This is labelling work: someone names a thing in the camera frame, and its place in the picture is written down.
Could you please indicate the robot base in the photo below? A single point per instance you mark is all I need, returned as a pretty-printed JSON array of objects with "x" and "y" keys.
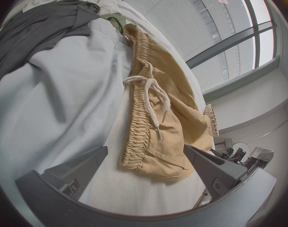
[{"x": 262, "y": 153}]

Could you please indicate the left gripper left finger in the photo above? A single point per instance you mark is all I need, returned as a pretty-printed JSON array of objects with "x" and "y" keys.
[{"x": 87, "y": 164}]

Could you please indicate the round woven basket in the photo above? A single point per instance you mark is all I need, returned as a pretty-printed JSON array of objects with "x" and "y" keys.
[{"x": 213, "y": 122}]

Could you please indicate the green garment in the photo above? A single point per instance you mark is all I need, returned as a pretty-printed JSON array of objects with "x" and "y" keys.
[{"x": 120, "y": 24}]

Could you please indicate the window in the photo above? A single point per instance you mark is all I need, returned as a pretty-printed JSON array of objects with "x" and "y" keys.
[{"x": 181, "y": 20}]

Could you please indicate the pale blue garment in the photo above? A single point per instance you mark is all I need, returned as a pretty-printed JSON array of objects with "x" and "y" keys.
[{"x": 51, "y": 91}]

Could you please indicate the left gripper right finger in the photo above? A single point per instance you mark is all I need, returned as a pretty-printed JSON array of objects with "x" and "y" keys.
[{"x": 212, "y": 169}]

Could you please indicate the dark grey garment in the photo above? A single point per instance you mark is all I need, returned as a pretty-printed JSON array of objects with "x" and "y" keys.
[{"x": 39, "y": 25}]

